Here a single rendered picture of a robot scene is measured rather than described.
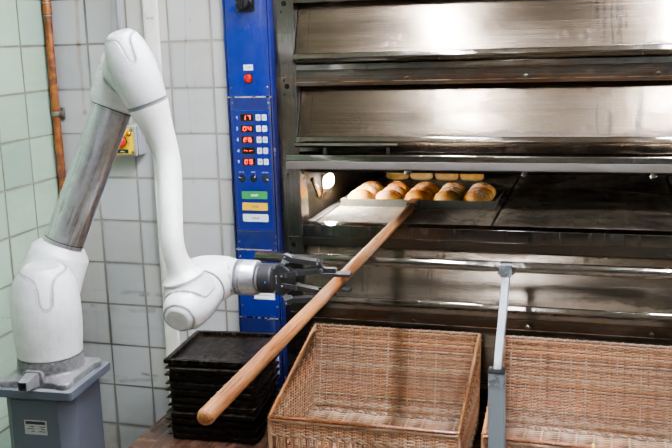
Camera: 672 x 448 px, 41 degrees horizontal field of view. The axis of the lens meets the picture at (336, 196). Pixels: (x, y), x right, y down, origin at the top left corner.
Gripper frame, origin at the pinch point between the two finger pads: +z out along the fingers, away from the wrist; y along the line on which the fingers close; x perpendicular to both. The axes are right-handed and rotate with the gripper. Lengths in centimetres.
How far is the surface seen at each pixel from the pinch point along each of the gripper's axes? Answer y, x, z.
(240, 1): -71, -61, -47
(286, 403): 48, -32, -27
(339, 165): -21, -53, -14
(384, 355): 42, -62, -3
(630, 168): -21, -52, 70
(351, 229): 2, -68, -15
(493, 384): 26.7, -7.3, 37.2
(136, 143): -26, -62, -87
